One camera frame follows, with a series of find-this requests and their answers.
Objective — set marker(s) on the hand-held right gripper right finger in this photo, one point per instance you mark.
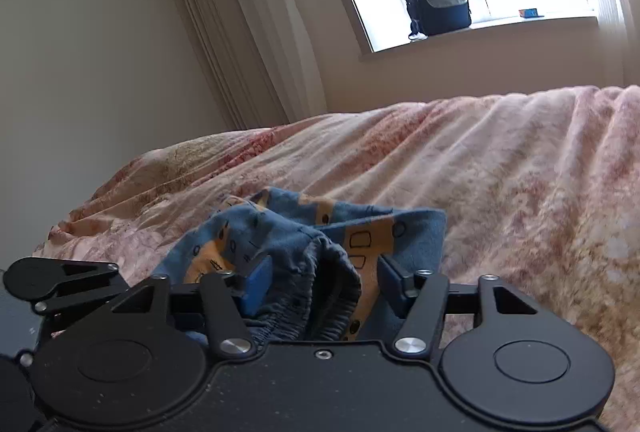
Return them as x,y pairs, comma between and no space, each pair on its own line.
392,284

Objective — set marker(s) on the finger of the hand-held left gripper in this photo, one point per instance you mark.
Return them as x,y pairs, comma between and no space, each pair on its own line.
35,279

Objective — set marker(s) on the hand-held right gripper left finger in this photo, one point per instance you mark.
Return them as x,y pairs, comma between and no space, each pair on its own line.
257,283

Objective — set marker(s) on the blue orange print pants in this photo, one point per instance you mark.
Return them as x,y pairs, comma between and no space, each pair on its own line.
300,232

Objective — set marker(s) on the pink floral blanket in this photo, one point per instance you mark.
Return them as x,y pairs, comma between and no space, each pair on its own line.
475,171

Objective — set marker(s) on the white backpack tag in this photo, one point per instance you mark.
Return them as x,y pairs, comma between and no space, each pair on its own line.
416,36

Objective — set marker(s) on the small blue orange box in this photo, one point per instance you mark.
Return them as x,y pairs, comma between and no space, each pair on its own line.
529,12

